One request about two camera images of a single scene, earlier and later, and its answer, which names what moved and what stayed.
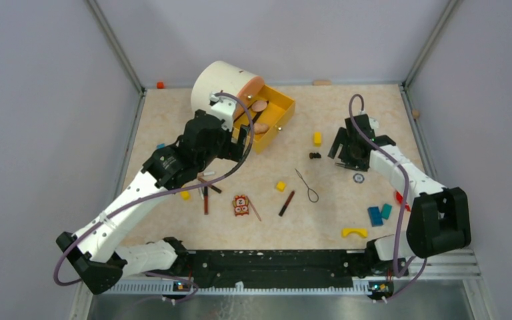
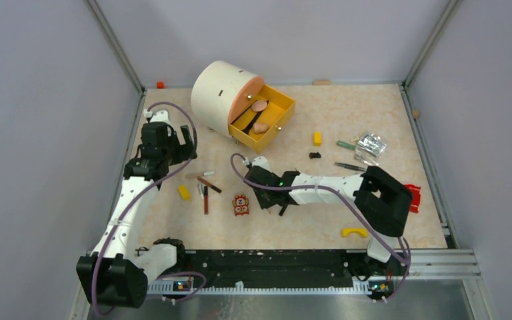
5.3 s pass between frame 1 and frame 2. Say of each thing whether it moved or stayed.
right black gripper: moved
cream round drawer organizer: stayed
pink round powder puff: stayed
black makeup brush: stayed
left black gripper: moved
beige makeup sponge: stayed
